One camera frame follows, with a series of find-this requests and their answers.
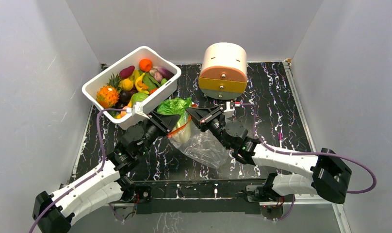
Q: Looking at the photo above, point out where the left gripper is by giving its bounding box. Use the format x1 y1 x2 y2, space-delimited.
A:
138 111 180 157

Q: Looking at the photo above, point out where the green toy cabbage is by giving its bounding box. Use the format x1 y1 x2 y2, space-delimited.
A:
157 97 193 145

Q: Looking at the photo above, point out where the clear zip top bag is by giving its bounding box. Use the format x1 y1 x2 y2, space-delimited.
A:
168 116 229 169

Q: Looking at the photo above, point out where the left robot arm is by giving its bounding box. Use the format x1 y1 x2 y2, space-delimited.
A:
29 111 180 233

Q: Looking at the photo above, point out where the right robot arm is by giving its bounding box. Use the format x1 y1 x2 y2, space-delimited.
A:
186 106 352 204

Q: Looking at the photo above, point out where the round drawer cabinet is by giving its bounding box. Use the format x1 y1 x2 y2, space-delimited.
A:
198 42 247 100

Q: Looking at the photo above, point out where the toy garlic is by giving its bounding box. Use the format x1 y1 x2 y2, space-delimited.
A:
149 68 164 83

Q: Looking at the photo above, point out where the purple toy onion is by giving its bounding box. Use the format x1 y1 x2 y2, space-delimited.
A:
156 67 174 80

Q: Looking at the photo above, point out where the dark toy plum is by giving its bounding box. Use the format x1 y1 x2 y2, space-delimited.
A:
119 90 131 103

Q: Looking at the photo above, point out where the yellow toy fruit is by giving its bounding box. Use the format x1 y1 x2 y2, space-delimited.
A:
119 79 134 91

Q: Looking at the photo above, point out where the orange toy tangerine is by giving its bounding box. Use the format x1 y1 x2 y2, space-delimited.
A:
139 58 153 72

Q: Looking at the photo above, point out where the toy pineapple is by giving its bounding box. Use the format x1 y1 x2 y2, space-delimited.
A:
96 74 121 108

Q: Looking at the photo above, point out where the purple toy sweet potato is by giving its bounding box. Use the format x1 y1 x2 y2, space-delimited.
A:
119 66 135 79

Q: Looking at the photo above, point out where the white plastic bin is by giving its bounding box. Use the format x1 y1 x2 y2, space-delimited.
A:
82 46 181 115

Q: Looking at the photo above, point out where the purple white pen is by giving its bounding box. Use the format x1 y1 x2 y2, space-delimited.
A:
278 132 283 147

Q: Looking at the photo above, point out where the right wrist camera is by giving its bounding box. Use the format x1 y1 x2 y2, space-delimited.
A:
223 100 241 118

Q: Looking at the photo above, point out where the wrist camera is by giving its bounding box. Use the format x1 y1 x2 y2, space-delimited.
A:
125 102 150 121
223 100 241 118

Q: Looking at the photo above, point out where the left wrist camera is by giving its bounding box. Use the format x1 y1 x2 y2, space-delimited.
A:
125 102 150 121

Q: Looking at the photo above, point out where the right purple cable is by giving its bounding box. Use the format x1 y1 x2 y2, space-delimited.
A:
234 102 377 195

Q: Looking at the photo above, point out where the purple cable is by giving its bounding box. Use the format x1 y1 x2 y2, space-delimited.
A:
29 108 134 233
234 102 377 195

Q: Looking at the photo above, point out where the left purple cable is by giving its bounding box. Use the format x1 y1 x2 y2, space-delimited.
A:
29 108 134 233

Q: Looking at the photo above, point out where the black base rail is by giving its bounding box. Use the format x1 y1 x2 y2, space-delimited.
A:
102 178 296 216

